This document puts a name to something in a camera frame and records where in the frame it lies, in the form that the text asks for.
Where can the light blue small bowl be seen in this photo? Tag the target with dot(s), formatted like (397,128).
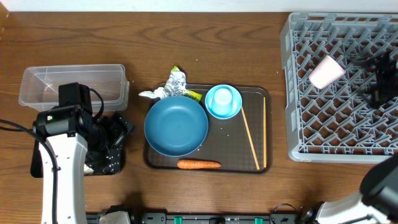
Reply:
(237,101)

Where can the crumpled foil wrapper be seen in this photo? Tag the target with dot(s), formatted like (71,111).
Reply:
(176,85)

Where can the left wooden chopstick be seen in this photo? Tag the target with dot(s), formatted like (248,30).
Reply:
(250,139)

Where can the orange carrot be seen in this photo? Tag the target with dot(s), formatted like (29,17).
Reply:
(196,164)

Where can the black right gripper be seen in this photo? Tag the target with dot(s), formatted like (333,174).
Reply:
(381,98)

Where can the grey dishwasher rack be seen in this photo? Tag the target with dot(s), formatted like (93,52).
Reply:
(334,124)

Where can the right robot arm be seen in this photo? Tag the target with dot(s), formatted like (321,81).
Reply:
(376,201)

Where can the white rice pile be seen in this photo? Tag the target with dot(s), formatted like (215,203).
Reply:
(102,163)

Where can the right wooden chopstick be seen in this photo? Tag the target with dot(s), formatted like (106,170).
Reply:
(264,133)

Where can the white pink cup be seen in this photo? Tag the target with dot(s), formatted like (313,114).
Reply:
(326,72)

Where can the clear plastic bin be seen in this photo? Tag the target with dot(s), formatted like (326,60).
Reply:
(39,85)

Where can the wooden chopstick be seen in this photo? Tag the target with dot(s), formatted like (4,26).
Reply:
(264,133)
(250,139)

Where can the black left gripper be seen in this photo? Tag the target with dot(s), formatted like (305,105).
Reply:
(125,129)

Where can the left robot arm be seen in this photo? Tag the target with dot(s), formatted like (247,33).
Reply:
(63,135)

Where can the dark brown serving tray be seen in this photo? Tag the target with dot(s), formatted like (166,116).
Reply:
(227,141)

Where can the light blue cup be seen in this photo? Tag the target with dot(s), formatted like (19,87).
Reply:
(222,103)

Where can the dark blue plate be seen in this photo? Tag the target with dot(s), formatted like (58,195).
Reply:
(176,126)

